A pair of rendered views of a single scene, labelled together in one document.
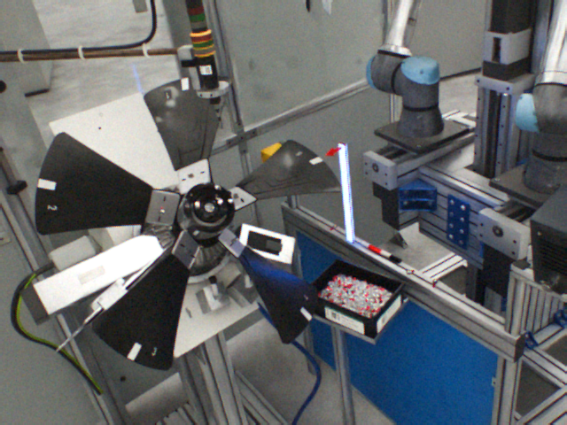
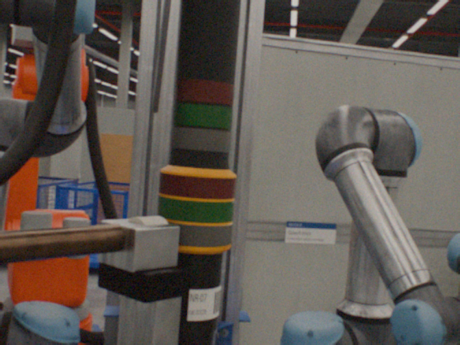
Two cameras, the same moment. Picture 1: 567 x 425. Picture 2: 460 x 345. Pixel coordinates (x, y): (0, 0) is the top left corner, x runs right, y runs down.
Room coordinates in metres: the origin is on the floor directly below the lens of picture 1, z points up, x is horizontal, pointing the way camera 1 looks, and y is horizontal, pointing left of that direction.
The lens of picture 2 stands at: (0.98, 0.42, 1.59)
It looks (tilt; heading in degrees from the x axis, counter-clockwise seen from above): 3 degrees down; 288
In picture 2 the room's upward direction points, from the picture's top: 5 degrees clockwise
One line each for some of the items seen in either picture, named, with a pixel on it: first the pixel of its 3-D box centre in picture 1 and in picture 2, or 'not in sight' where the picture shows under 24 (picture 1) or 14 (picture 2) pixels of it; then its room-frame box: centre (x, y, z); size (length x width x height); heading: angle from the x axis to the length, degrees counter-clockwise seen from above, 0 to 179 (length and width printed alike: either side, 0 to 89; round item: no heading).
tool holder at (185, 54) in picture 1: (204, 70); (176, 307); (1.12, 0.11, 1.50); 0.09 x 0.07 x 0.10; 67
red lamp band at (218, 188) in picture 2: (201, 36); (197, 184); (1.11, 0.10, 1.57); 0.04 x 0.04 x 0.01
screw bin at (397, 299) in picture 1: (353, 297); not in sight; (1.07, -0.15, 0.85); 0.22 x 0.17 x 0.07; 46
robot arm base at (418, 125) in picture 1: (420, 114); not in sight; (1.63, -0.51, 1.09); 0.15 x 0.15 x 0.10
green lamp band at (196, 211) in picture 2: (202, 42); (196, 207); (1.11, 0.10, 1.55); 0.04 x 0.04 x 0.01
